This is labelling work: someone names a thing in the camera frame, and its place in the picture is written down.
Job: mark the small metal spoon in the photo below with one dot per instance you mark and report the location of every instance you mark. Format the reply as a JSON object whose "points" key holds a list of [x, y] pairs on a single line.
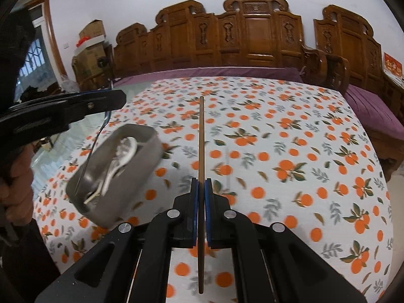
{"points": [[94, 145]]}

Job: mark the carved wooden sofa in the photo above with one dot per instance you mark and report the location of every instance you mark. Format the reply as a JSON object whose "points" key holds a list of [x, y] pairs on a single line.
{"points": [[258, 38], [347, 38]]}

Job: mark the wooden side table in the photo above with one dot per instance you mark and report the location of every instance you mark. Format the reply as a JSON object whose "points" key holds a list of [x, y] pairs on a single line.
{"points": [[396, 86]]}

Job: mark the purple seat cushion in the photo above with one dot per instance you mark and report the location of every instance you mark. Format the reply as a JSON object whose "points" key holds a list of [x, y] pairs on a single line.
{"points": [[221, 72], [372, 107]]}

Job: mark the large white plastic spoon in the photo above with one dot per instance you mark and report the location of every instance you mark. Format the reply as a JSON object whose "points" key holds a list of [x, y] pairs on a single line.
{"points": [[127, 151]]}

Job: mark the stainless steel rectangular tray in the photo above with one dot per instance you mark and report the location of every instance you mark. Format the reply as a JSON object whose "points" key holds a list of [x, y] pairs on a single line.
{"points": [[139, 176]]}

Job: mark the window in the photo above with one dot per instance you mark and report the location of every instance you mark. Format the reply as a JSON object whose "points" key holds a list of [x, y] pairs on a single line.
{"points": [[34, 60]]}

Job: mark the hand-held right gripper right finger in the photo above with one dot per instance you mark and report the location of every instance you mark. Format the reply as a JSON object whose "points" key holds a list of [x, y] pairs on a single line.
{"points": [[207, 202]]}

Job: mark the large cardboard box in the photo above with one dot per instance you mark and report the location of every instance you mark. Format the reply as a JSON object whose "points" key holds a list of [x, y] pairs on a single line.
{"points": [[91, 63]]}

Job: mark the dark quilted jacket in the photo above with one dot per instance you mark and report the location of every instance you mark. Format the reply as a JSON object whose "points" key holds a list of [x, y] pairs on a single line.
{"points": [[15, 53]]}

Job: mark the red sign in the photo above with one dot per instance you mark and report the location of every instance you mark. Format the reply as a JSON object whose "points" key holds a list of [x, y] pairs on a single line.
{"points": [[394, 64]]}

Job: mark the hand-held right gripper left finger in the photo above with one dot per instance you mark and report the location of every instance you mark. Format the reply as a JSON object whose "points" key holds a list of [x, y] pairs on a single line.
{"points": [[196, 202]]}

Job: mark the orange fruit print tablecloth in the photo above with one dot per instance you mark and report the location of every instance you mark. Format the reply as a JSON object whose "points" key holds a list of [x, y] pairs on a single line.
{"points": [[284, 132]]}

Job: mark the white box with red trim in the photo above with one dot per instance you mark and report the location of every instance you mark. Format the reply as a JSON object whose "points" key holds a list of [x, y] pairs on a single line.
{"points": [[90, 42]]}

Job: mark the person's left hand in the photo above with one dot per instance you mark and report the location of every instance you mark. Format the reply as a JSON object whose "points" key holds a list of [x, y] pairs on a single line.
{"points": [[15, 183]]}

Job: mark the person's left forearm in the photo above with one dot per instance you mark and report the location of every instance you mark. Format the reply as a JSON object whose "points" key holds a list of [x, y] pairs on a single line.
{"points": [[25, 265]]}

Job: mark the wooden door frame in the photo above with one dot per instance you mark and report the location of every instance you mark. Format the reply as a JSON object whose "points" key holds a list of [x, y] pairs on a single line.
{"points": [[53, 38]]}

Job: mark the cream chopstick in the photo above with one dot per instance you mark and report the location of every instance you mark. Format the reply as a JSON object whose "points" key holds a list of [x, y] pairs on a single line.
{"points": [[90, 199]]}

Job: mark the brown wooden chopstick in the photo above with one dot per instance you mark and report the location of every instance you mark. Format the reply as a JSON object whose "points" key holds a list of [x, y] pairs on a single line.
{"points": [[201, 139]]}

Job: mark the small cardboard box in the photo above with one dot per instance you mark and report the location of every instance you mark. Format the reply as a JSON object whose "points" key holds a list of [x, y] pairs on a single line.
{"points": [[93, 31]]}

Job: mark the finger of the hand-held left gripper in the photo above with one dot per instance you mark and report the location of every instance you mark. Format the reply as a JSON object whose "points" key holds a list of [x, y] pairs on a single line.
{"points": [[94, 102]]}

